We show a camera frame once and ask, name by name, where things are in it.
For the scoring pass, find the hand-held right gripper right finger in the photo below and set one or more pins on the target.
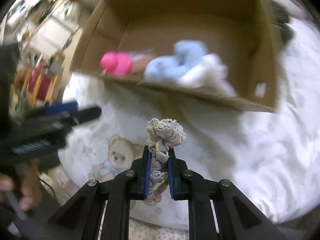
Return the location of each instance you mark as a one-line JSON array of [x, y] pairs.
[[172, 177]]

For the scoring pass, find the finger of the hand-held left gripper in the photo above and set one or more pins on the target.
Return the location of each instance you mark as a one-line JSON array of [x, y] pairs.
[[86, 115], [55, 108]]

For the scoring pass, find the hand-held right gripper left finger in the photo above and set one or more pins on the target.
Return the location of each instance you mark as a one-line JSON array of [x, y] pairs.
[[147, 177]]

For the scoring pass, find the beige lace scrunchie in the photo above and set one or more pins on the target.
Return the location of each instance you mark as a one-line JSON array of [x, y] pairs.
[[163, 132]]

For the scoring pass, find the pink round toy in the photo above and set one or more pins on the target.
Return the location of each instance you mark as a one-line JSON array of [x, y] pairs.
[[116, 63]]

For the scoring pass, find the small orange toy piece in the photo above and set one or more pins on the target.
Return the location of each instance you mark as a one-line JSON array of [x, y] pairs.
[[138, 66]]

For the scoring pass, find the blue fluffy plush sock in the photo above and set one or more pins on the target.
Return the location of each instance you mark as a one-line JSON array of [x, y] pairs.
[[172, 65]]

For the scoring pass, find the white fluffy plush sock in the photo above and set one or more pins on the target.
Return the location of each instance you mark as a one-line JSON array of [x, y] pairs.
[[210, 77]]

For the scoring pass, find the brown cardboard box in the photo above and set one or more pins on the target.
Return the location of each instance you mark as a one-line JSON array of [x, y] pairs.
[[180, 17]]

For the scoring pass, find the person's left hand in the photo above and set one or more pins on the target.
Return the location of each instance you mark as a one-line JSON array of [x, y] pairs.
[[27, 185]]

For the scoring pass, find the red storage box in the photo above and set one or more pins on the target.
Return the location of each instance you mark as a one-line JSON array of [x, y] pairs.
[[41, 82]]

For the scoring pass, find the white floor cabinet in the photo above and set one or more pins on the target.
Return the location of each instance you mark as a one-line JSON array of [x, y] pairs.
[[52, 37]]

